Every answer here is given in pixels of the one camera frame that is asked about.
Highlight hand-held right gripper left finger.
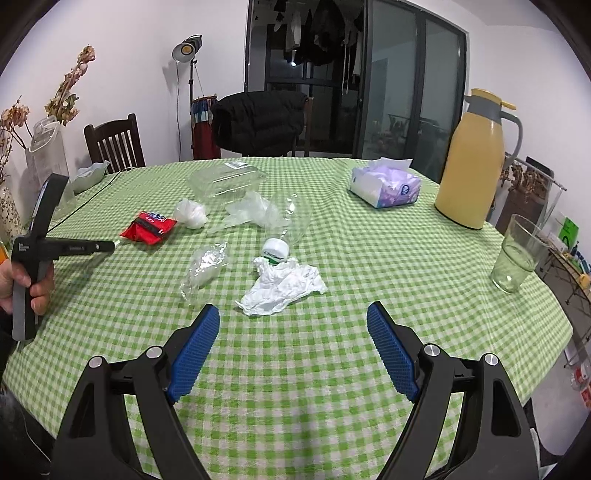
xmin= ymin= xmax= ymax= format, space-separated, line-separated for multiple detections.
xmin=50 ymin=304 xmax=221 ymax=480

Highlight clear drinking glass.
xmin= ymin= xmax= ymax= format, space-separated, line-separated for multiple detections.
xmin=490 ymin=213 xmax=551 ymax=295

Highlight green bag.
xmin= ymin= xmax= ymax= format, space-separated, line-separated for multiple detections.
xmin=558 ymin=219 xmax=581 ymax=252

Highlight metal drying rack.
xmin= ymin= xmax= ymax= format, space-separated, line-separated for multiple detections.
xmin=501 ymin=152 xmax=566 ymax=232

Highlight clear plastic wrap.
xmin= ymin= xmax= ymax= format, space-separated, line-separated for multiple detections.
xmin=180 ymin=242 xmax=230 ymax=303

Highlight green checked tablecloth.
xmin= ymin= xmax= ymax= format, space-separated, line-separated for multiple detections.
xmin=0 ymin=156 xmax=574 ymax=480

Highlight red snack packet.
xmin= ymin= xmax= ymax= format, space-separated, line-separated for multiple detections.
xmin=120 ymin=210 xmax=178 ymax=247

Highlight glass bowl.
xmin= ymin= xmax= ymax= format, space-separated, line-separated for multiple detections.
xmin=69 ymin=160 xmax=112 ymax=195

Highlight clear plastic glove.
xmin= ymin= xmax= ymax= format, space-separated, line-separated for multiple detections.
xmin=205 ymin=190 xmax=280 ymax=234

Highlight clear plastic pitcher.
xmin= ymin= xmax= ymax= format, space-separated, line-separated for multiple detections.
xmin=25 ymin=115 xmax=75 ymax=204

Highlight purple tissue pack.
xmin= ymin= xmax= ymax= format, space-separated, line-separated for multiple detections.
xmin=349 ymin=157 xmax=422 ymax=209

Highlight pile of packets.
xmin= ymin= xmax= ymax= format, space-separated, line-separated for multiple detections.
xmin=571 ymin=249 xmax=591 ymax=288

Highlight person's left hand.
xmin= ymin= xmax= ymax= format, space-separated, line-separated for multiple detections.
xmin=0 ymin=258 xmax=56 ymax=317

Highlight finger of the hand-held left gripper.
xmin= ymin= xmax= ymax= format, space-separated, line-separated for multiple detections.
xmin=46 ymin=239 xmax=116 ymax=256

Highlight folding table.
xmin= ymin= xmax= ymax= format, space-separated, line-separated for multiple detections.
xmin=540 ymin=222 xmax=591 ymax=305

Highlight dried flower branches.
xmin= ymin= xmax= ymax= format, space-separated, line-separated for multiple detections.
xmin=0 ymin=45 xmax=97 ymax=185

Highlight yellow thermos jug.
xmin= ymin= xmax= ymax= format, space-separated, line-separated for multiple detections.
xmin=434 ymin=89 xmax=523 ymax=230

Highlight clear plastic container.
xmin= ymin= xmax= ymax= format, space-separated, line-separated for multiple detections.
xmin=186 ymin=161 xmax=269 ymax=201

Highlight studio lamp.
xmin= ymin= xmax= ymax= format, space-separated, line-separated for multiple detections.
xmin=172 ymin=34 xmax=206 ymax=162

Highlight black cable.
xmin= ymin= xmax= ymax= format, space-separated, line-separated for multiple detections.
xmin=48 ymin=168 xmax=134 ymax=232

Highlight white plastic wad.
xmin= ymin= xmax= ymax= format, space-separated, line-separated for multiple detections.
xmin=173 ymin=198 xmax=209 ymax=230

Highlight hanging clothes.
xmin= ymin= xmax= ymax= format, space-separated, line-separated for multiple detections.
xmin=270 ymin=0 xmax=365 ymax=93

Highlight clear plastic bottle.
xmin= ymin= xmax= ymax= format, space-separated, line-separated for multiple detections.
xmin=261 ymin=190 xmax=315 ymax=267

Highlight dark wooden chair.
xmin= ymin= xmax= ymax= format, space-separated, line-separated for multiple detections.
xmin=84 ymin=113 xmax=146 ymax=175

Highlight person's dark clothing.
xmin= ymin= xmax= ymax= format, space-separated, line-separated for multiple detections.
xmin=0 ymin=309 xmax=54 ymax=480

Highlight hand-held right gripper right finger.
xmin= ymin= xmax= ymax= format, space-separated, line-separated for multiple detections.
xmin=367 ymin=301 xmax=541 ymax=480

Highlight white tissue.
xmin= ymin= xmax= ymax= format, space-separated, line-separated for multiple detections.
xmin=235 ymin=257 xmax=328 ymax=318

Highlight black jacket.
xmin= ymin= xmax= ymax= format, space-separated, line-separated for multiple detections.
xmin=210 ymin=91 xmax=308 ymax=158

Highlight speckled vase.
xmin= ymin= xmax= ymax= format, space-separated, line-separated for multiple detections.
xmin=0 ymin=185 xmax=21 ymax=241

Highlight sliding glass door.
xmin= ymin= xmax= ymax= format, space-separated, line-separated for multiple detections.
xmin=245 ymin=0 xmax=468 ymax=178

